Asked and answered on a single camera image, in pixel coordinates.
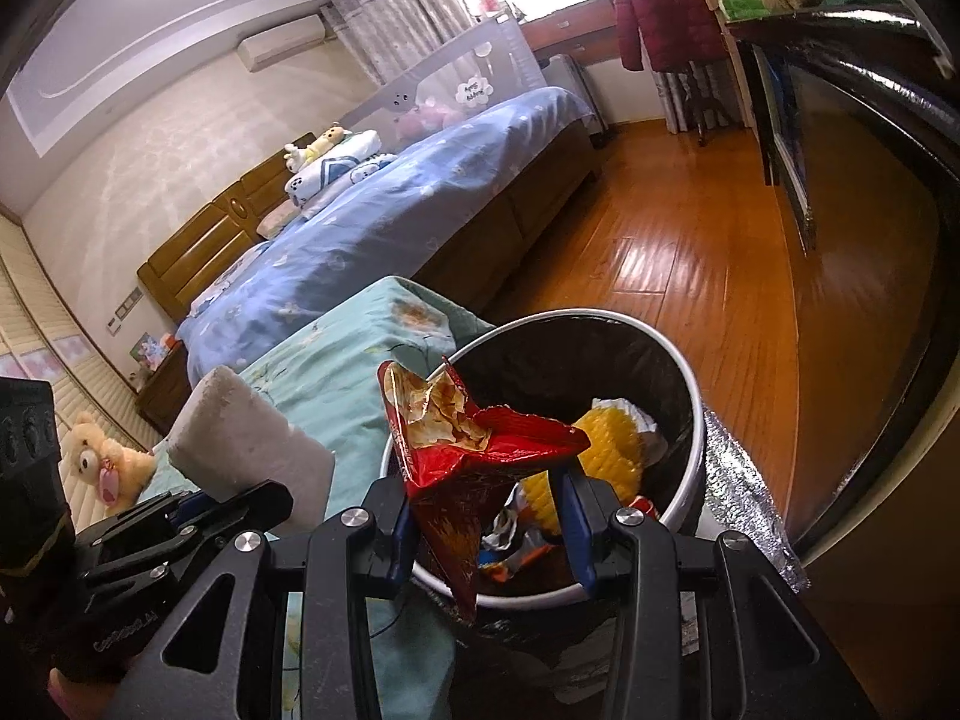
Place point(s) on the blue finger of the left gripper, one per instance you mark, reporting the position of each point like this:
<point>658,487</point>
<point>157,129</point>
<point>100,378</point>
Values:
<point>172,525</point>

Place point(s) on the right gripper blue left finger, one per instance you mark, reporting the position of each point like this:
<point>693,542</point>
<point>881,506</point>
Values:
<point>271,614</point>

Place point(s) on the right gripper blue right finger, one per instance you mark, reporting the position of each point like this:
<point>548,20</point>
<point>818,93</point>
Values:
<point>705,626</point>

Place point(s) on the white foam block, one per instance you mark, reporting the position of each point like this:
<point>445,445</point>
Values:
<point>228,438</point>

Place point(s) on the red chip bag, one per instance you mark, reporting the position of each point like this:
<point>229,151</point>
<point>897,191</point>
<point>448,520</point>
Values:
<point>459,461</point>

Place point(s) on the yellow foam fruit net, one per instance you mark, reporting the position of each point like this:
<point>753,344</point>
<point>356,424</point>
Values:
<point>614,456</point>

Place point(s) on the red snack box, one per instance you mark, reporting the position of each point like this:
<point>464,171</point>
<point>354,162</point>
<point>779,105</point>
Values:
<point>645,506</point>

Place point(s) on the white tissue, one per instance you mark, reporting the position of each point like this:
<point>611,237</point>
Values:
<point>653,443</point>

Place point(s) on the black round trash bin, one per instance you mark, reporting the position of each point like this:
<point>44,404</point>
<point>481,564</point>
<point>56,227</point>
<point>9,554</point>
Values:
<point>631,350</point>

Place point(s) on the person's left hand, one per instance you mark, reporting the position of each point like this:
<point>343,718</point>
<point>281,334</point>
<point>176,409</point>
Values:
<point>78,700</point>

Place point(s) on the beige teddy bear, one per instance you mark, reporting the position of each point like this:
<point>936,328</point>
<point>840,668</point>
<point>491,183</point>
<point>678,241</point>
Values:
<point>117,474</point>

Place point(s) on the wooden nightstand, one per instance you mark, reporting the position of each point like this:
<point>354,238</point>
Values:
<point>165,392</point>

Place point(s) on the tissue pack on nightstand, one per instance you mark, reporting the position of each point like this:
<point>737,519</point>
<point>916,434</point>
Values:
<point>150,352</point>

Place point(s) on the floral teal bed sheet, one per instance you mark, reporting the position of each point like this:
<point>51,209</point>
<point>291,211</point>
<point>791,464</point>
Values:
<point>323,378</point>

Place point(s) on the blue patterned pillow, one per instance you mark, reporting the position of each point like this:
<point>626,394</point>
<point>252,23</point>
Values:
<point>222,283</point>

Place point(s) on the louvered wardrobe doors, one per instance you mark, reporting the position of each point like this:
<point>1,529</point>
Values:
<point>41,341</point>

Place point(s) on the wooden headboard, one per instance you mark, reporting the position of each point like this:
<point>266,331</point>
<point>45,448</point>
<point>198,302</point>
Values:
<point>201,250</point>

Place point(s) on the beige pillow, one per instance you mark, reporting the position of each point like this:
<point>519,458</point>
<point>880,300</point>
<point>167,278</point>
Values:
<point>276,220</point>

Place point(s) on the blue bed cover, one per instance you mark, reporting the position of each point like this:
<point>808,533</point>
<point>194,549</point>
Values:
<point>389,224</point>

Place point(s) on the folded blue white quilt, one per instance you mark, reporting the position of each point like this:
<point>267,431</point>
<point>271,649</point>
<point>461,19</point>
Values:
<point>318,185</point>

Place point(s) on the yellow plush dog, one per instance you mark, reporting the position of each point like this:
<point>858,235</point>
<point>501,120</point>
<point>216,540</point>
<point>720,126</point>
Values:
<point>296,157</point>

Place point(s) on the white air conditioner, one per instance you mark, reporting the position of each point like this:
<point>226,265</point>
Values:
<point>267,48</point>

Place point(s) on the coat stand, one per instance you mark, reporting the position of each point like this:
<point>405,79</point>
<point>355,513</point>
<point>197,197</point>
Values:
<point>690,104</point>

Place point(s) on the black cabinet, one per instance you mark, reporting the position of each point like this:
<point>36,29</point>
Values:
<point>856,111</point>

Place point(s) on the grey left curtain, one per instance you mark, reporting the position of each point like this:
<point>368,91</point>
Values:
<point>387,37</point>

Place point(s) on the wooden desk under window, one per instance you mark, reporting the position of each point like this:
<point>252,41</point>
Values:
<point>585,32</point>

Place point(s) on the red jacket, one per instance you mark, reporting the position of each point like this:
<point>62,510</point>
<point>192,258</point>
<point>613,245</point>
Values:
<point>667,36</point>

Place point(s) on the grey bed guard rail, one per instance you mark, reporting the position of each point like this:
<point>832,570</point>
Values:
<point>482,67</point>

